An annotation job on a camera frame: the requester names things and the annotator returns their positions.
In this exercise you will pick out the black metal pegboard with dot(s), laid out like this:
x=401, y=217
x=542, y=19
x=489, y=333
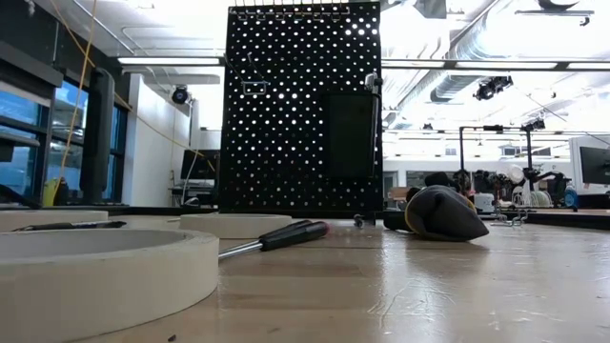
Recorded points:
x=286, y=143

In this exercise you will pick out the black screwdriver with red cap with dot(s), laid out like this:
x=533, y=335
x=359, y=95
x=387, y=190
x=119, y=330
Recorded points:
x=290, y=236

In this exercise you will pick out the white masking tape roll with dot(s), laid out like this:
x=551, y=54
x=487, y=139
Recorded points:
x=95, y=286
x=47, y=220
x=236, y=227

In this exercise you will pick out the black and grey work glove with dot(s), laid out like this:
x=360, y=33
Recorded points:
x=443, y=214

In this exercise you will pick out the black pegboard bin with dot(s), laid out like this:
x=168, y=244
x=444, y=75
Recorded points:
x=350, y=135

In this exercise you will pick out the black computer monitor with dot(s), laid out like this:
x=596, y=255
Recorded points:
x=200, y=164
x=595, y=166

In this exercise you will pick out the long ceiling light bar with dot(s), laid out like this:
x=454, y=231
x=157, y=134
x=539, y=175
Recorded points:
x=167, y=61
x=500, y=65

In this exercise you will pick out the white box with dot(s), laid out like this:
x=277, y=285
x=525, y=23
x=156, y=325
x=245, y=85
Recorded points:
x=483, y=202

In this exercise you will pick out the black ceiling spotlight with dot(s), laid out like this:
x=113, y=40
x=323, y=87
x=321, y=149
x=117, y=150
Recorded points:
x=491, y=88

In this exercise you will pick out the black vertical column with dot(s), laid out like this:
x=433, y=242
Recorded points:
x=97, y=143

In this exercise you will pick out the white filament spools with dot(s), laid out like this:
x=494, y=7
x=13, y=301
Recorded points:
x=534, y=197

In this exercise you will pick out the black pen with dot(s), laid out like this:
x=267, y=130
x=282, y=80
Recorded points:
x=71, y=225

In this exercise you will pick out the yellow container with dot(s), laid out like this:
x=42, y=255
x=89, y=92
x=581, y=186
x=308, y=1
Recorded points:
x=50, y=193

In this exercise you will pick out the blue bottle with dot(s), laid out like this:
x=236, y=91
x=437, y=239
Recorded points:
x=570, y=197

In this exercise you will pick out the black ceiling fixture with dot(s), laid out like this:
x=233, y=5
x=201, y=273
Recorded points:
x=555, y=5

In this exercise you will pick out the round black wall camera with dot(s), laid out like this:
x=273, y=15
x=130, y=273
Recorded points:
x=180, y=94

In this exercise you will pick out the silver ceiling duct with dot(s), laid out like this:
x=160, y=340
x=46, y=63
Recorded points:
x=455, y=88

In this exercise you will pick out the window with black frame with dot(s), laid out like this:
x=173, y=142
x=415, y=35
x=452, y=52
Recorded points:
x=24, y=143

